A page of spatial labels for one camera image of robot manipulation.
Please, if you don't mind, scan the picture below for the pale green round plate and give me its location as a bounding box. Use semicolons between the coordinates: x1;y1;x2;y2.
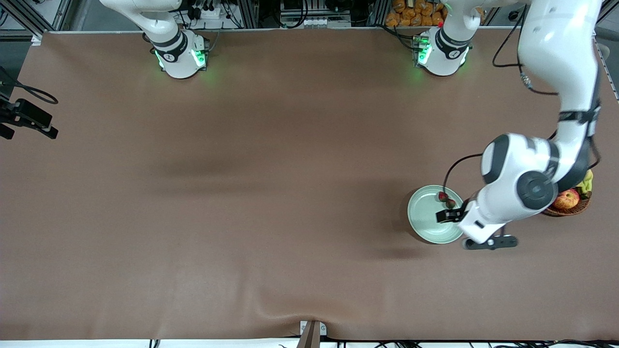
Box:
407;185;466;245

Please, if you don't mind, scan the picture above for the red yellow apple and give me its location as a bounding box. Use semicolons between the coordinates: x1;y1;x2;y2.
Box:
554;188;580;210

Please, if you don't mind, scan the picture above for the brown wicker basket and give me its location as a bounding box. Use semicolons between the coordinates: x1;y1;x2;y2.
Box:
542;196;591;217

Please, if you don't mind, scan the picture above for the yellow banana bunch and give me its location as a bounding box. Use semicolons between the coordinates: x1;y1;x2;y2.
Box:
575;169;594;195

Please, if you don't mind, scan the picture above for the brown table cover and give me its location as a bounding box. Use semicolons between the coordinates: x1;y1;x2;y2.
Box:
0;27;619;342

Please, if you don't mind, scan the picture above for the bag of orange bread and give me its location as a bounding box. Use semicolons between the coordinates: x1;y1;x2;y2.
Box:
385;0;448;28

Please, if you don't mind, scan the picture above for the white power strip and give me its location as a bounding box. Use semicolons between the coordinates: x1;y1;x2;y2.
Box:
186;4;223;21

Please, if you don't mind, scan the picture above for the black right camera cable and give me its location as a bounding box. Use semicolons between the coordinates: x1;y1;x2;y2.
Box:
0;65;59;104

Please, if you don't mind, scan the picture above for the black camera cable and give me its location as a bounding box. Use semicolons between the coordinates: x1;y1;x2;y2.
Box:
442;0;561;203
0;65;59;104

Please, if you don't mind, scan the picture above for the black left camera cable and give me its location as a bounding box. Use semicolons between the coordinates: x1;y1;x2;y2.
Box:
442;0;561;203

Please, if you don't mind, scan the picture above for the aluminium frame post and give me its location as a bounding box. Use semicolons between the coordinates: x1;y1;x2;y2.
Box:
239;0;260;29
0;0;45;46
370;0;390;27

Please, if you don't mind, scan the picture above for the metal table clamp bracket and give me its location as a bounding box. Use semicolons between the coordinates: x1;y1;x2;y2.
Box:
297;320;327;348

